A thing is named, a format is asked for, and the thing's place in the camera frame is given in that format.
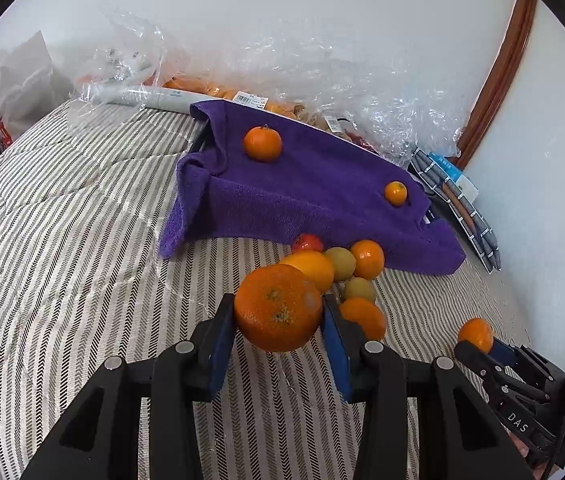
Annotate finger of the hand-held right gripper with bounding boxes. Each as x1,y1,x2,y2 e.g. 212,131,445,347
453,339,552,437
491,337,565,397

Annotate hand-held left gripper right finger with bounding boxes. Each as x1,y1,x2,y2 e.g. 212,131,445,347
321,293,531,480

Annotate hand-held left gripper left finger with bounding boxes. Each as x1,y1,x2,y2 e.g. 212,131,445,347
20,294,237,480

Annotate small mandarin orange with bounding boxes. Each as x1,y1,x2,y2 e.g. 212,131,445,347
457,317,495,355

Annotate large orange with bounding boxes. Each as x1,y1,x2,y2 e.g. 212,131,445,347
234,263,324,353

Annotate person's right hand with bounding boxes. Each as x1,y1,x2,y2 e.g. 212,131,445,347
509,432,560,480

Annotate medium orange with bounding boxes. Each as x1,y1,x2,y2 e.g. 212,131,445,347
339,297,387,343
349,239,386,281

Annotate green-yellow round fruit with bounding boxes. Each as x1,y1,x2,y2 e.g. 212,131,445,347
323,246,357,282
343,277,377,304

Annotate yellow-orange citrus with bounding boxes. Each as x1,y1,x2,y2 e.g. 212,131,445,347
279,250,335,295

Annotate red persimmon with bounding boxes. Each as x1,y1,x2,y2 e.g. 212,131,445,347
291,233,324,254

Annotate purple towel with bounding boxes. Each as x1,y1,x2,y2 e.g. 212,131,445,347
158,100,467,277

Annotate grey checkered packaged cloth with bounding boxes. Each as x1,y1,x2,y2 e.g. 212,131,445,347
408,148,503,274

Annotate small kumquat orange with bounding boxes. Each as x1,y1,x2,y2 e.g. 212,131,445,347
383,181,408,207

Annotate orange with green stem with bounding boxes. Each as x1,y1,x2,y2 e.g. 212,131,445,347
243,125,283,163

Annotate white rolled tube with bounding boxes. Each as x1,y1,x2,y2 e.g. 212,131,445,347
90,84,204,114

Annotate clear plastic bags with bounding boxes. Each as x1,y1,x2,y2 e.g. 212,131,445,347
71,7,464,171

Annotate white paper bag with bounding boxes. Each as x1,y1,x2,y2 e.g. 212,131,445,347
0,30,74,137

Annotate brown wooden door frame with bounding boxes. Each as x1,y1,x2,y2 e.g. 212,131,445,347
455,0,539,170

